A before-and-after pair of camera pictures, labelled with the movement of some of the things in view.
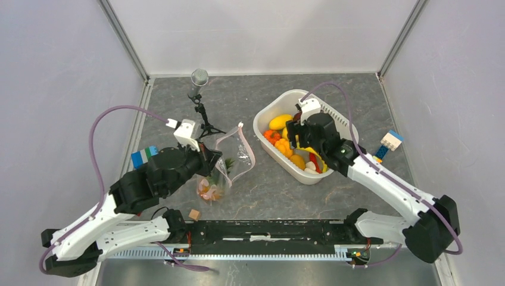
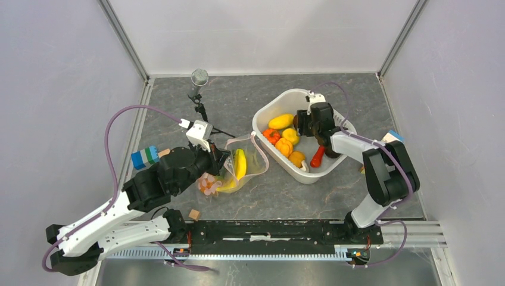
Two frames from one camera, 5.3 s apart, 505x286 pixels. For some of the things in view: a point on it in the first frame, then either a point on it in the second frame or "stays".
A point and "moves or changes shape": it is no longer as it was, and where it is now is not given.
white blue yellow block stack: [392, 140] stays
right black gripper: [294, 128] to [303, 117]
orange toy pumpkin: [271, 136] stays
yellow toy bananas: [325, 167] to [240, 165]
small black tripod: [199, 78] stays
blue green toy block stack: [141, 157] stays
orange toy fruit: [298, 161] stays
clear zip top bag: [236, 159] moves or changes shape
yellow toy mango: [279, 122] stays
